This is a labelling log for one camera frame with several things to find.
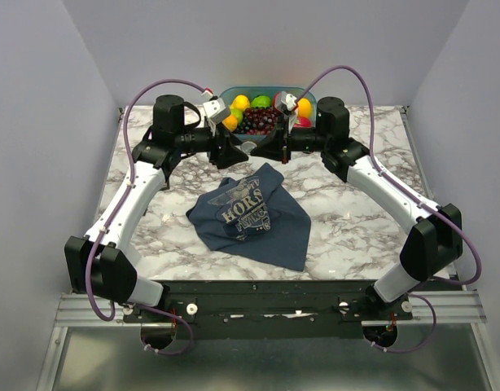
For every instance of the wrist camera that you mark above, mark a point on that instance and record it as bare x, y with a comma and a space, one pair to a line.
215, 112
286, 104

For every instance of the blue printed tank top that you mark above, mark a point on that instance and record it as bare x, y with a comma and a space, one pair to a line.
256, 218

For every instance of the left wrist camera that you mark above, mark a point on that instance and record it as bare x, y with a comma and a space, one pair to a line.
215, 112

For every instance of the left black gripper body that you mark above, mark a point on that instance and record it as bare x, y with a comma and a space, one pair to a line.
217, 155

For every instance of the aluminium rail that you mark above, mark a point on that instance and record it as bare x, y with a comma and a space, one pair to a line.
449, 307

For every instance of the yellow lemon right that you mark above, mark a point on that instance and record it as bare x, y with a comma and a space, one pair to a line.
304, 108

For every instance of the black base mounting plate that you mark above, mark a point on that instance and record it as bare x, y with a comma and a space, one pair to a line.
238, 310

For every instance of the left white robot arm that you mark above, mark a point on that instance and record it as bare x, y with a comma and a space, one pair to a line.
101, 263

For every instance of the yellow lemon left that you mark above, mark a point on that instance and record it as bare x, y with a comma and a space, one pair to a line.
241, 102

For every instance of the orange fruit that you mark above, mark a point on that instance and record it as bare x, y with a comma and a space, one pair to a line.
231, 122

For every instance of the red pomegranate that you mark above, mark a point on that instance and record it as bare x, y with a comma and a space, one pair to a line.
302, 122

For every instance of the teal plastic fruit container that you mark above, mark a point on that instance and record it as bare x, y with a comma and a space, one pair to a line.
253, 91

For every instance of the green lime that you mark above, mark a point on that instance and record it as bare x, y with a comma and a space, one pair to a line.
261, 101

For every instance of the yellow lemon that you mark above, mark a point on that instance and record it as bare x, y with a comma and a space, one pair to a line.
304, 108
241, 102

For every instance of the dark grape bunch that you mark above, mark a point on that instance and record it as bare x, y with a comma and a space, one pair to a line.
257, 121

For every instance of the light green fruit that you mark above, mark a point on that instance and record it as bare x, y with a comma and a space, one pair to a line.
238, 114

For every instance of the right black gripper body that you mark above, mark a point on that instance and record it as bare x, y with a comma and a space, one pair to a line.
287, 148

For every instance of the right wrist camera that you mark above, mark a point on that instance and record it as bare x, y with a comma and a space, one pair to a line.
286, 104

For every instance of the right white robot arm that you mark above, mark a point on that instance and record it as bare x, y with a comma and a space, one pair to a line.
432, 242

